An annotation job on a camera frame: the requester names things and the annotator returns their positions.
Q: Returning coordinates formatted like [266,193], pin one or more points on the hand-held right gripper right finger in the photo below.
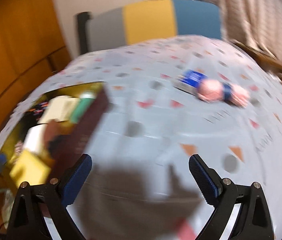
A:
[203,177]

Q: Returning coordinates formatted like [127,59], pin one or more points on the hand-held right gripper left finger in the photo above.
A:
[78,177]

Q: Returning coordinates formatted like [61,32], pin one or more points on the yellow sponge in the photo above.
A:
[28,167]

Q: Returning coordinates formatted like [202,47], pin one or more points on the white sponge block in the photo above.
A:
[34,137]

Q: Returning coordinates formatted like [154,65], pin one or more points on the dark red box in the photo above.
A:
[86,130]

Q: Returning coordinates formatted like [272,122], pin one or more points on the green and white bottle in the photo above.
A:
[81,110]

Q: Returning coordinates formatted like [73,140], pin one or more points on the beige ruffled scrunchie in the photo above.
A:
[19,148]

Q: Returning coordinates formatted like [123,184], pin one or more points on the cream sponge block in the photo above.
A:
[56,107]

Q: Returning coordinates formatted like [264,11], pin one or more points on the pink cloth with blue band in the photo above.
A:
[211,91]

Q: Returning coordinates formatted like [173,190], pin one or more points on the patterned light blue tablecloth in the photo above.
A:
[156,105]

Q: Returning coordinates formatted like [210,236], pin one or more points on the blue tissue packet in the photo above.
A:
[191,78]

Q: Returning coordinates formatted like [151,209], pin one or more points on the orange wooden door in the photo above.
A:
[18,55]

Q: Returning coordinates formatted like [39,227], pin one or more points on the grey yellow blue chair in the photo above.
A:
[148,22]

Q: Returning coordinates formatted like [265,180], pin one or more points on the beige patterned curtain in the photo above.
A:
[256,10]

